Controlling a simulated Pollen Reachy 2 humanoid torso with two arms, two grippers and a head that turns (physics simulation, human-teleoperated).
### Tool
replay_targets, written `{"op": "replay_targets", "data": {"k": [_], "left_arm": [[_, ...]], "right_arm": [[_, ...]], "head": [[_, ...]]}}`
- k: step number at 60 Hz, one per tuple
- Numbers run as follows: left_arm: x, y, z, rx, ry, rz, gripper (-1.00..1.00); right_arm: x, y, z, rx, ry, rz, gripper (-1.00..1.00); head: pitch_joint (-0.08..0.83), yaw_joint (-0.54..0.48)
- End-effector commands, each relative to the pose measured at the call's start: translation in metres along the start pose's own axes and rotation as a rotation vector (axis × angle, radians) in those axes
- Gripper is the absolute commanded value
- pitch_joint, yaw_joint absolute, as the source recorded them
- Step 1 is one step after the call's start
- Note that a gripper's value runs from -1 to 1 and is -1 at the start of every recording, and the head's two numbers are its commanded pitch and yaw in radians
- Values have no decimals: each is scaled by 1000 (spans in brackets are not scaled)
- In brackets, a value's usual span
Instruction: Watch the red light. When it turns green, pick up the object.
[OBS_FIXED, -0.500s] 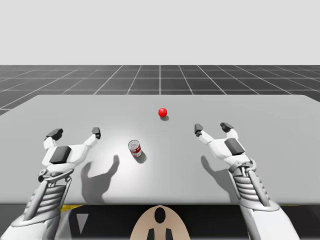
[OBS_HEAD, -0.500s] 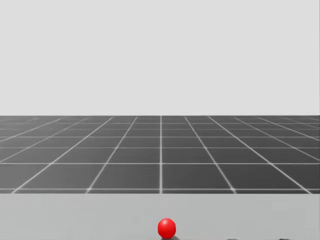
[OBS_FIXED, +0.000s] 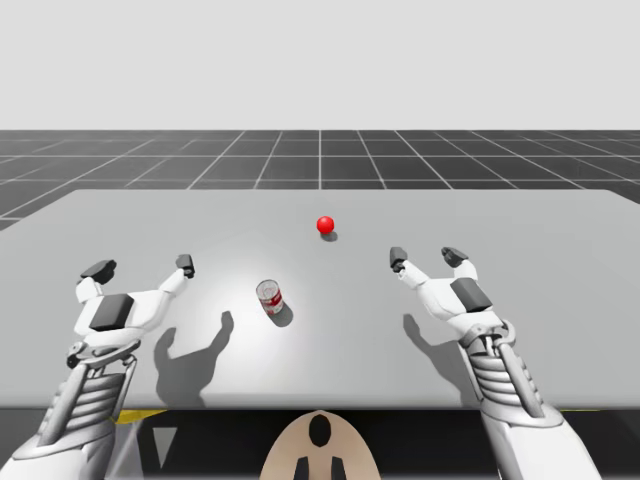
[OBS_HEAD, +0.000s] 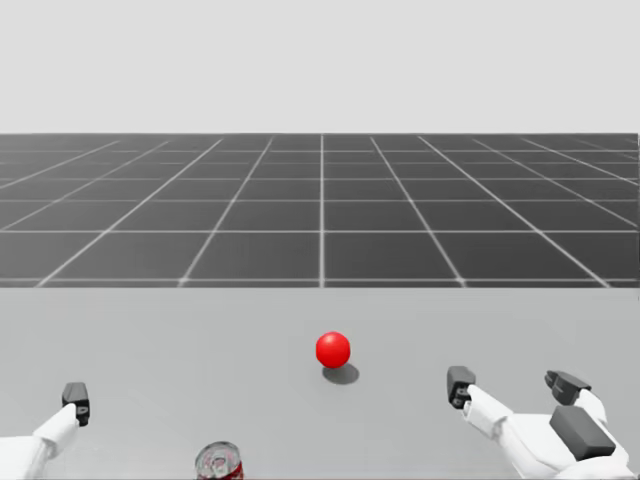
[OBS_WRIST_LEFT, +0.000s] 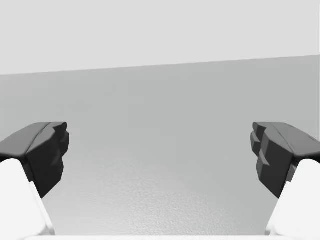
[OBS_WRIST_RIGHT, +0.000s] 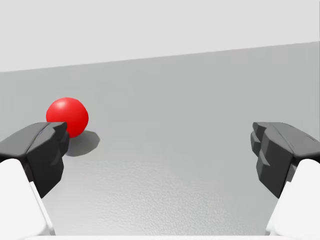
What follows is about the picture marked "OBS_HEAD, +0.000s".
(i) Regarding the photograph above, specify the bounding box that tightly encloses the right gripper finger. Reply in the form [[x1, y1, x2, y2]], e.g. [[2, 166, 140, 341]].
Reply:
[[446, 365, 513, 442], [544, 369, 609, 426]]

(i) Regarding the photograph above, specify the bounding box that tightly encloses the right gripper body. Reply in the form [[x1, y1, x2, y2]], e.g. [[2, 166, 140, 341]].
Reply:
[[492, 404, 639, 480]]

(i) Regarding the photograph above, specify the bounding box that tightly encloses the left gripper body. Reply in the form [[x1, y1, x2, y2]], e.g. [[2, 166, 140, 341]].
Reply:
[[0, 431, 59, 480]]

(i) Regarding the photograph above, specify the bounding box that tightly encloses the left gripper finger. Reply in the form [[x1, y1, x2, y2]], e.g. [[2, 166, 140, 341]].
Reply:
[[31, 381, 92, 447]]

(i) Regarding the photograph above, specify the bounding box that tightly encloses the ball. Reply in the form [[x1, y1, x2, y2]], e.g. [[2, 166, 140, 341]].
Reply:
[[315, 330, 352, 370]]

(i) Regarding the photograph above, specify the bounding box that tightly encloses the red and white can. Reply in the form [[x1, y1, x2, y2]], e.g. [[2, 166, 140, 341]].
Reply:
[[194, 440, 245, 480]]

